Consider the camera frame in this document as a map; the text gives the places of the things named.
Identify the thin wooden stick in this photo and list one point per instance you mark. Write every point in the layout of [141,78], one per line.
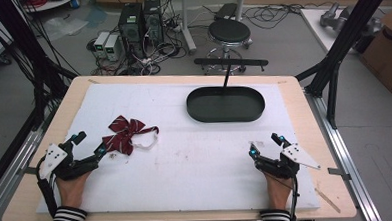
[328,201]

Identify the black round stool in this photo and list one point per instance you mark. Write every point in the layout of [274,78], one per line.
[228,32]

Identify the brown cardboard box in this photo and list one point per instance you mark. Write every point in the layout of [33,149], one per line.
[386,53]

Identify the person's right striped sleeve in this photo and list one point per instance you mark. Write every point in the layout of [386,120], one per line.
[275,218]

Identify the black computer tower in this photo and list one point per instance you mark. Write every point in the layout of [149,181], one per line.
[131,28]
[153,20]

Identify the person's right hand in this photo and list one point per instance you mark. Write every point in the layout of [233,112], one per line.
[278,191]

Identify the aluminium rail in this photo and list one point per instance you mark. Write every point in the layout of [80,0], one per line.
[350,170]
[16,165]

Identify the black metal frame stand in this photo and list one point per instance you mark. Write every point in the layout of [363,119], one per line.
[31,57]
[344,40]

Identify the white power supply unit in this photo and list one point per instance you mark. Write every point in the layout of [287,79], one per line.
[101,44]
[111,47]

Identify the round white table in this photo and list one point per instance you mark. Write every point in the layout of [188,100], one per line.
[47,3]

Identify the black oval tray with stand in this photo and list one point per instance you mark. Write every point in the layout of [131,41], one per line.
[226,105]

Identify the black flat case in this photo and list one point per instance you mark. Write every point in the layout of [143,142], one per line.
[226,11]

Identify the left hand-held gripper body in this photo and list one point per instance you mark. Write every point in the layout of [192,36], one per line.
[73,166]

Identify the person's left hand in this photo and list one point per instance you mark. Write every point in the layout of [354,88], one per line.
[71,192]

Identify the person's striped sleeve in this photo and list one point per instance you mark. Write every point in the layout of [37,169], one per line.
[68,218]
[275,218]

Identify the dark red striped bow tie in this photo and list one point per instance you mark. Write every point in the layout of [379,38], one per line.
[125,137]

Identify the white foam mat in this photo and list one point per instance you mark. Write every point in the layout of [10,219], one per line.
[193,170]

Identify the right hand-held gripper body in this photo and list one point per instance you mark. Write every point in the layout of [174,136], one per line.
[278,167]

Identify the wooden table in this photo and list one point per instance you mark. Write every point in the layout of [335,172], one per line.
[321,125]

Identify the person's left striped sleeve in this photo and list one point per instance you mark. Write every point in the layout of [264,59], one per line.
[68,218]

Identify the white desk leg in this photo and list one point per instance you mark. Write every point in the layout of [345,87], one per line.
[187,24]

